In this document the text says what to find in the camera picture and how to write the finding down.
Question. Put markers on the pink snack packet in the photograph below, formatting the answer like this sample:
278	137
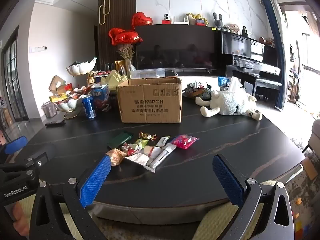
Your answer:
185	141

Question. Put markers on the red heart balloon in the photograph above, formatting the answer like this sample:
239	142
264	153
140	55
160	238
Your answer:
116	33
141	20
130	38

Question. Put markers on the brown cardboard box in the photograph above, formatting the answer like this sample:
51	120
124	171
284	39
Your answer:
150	102

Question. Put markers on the gold oval wall ornament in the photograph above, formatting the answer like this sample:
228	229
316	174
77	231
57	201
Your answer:
105	10

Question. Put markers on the cluttered wooden shelf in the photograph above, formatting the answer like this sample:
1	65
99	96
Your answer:
294	75

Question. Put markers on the black upright piano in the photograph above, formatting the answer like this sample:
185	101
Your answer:
250	55

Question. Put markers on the wall switch panel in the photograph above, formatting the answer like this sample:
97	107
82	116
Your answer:
37	49

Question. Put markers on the blue drink can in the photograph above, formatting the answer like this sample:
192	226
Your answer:
88	108

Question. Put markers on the flat brown cardboard piece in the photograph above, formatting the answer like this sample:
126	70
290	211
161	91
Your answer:
310	168

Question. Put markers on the white router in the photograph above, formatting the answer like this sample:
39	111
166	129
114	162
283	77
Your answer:
181	20

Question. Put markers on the yellow toy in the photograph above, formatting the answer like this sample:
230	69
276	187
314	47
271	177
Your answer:
192	16

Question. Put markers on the black piano bench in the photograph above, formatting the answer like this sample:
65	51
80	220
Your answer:
268	83

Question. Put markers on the white petal tiered stand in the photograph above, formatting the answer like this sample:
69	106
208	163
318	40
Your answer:
81	68

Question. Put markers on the white green snack packet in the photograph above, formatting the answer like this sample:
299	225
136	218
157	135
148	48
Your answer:
162	141

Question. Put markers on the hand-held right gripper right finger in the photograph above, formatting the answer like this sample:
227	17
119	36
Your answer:
227	182

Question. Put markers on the small plush dolls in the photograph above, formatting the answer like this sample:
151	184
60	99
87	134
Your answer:
233	28

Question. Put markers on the person's left hand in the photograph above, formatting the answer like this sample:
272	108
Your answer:
21	217

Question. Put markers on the blue white packet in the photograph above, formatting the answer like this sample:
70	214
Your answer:
222	80

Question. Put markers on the red desk clock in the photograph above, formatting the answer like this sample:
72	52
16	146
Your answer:
200	21

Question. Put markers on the tray of red snacks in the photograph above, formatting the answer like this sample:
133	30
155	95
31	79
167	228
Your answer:
102	73

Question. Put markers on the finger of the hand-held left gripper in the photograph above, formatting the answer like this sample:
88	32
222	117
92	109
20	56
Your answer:
35	161
16	143

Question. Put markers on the black framed glass door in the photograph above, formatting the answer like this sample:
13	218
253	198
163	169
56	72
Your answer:
11	80

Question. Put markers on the red white candy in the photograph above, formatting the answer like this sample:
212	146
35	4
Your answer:
128	151

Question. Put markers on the black flat television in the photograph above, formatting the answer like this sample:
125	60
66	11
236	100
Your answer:
175	47

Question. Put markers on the dried flower bouquet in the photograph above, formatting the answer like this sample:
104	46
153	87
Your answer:
125	51

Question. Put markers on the blue snack carton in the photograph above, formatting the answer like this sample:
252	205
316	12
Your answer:
101	98

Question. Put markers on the dark green snack packet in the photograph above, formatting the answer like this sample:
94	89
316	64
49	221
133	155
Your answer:
120	140

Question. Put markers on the grey bunny doll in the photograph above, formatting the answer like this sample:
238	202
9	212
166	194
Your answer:
217	22

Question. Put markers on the white red snack packet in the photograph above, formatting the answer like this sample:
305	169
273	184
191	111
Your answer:
137	159

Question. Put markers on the blue curtain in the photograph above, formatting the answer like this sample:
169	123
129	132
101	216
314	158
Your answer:
275	42

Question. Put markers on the grey sofa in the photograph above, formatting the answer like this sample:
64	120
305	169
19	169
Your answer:
314	135

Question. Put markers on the yellow box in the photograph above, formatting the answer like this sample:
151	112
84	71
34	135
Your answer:
120	65

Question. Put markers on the pile of assorted snacks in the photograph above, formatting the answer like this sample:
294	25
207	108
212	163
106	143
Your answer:
70	95

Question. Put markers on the white television cabinet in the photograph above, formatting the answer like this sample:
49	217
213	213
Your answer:
197	73

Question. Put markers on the black remote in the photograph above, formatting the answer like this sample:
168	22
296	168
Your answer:
55	122

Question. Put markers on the open brown carton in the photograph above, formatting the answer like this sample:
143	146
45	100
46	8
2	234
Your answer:
57	83

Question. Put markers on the grey trash bin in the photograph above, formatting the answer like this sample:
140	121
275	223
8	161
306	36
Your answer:
48	109

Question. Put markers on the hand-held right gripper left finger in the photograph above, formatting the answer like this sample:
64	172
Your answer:
96	181

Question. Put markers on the yellow green snack packet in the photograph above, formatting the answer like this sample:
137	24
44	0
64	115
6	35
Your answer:
141	143

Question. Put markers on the black metronome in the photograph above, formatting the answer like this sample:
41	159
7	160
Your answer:
244	31

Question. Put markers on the white plush sheep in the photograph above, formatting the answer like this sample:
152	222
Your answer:
232	103

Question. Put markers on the white security camera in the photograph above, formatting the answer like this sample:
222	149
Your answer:
165	18

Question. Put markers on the white tissue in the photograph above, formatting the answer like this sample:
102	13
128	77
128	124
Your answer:
233	83

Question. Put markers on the gold mountain ornament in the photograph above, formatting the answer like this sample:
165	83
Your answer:
115	79

